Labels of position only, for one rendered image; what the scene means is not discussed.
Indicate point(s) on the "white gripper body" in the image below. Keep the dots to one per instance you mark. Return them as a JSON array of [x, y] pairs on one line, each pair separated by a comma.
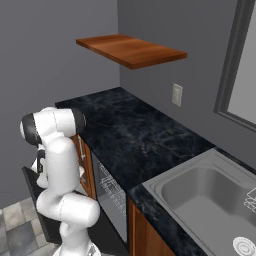
[[42, 180]]

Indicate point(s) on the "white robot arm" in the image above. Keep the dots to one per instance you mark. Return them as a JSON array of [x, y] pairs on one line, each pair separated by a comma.
[[60, 160]]

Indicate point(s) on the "brown wooden cupboard door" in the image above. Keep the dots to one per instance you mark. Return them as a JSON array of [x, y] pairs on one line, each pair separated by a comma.
[[88, 173]]

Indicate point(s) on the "grey dishwasher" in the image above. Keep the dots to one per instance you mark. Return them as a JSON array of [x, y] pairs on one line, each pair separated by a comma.
[[100, 196]]

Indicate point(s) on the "dark dishwasher door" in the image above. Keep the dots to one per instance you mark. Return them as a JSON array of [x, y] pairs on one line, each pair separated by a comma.
[[107, 233]]

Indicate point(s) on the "brown wooden sink cupboard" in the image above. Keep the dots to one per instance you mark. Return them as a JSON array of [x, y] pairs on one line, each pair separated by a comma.
[[143, 233]]

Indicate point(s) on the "grey steel sink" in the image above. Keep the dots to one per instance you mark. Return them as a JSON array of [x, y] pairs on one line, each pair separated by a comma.
[[200, 196]]

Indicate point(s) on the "round white sink drain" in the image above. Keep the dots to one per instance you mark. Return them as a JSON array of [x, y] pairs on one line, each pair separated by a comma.
[[245, 246]]

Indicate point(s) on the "grey framed window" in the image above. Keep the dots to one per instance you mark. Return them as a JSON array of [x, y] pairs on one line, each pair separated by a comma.
[[233, 66]]

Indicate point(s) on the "brown wooden wall shelf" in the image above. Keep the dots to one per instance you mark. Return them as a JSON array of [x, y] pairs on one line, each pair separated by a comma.
[[133, 50]]

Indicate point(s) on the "pale wall socket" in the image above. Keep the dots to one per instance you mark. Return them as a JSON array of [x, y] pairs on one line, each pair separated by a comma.
[[177, 94]]

